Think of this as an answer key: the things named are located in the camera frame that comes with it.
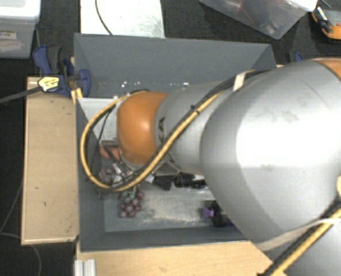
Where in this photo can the purple toy grape bunch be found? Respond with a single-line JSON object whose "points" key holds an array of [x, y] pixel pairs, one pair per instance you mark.
{"points": [[130, 206]]}

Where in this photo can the pale wood board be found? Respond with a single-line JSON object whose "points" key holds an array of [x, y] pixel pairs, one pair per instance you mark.
{"points": [[51, 165]]}

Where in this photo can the purple and black toy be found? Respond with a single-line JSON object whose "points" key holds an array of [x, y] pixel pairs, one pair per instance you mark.
{"points": [[209, 211]]}

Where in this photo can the grey metal bin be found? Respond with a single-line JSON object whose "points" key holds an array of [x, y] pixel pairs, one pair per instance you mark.
{"points": [[164, 59]]}

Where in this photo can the black cylinder on white bracket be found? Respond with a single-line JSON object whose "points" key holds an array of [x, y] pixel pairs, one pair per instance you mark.
{"points": [[184, 180]]}

